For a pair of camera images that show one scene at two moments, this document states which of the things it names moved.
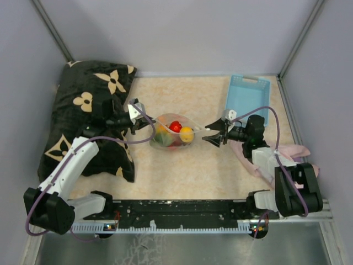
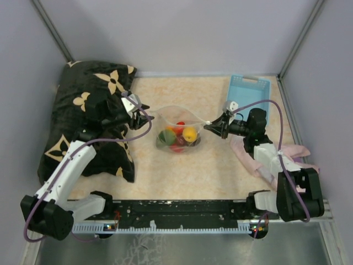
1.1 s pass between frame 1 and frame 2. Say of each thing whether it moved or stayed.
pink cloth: stayed
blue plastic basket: stayed
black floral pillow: stayed
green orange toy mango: moved
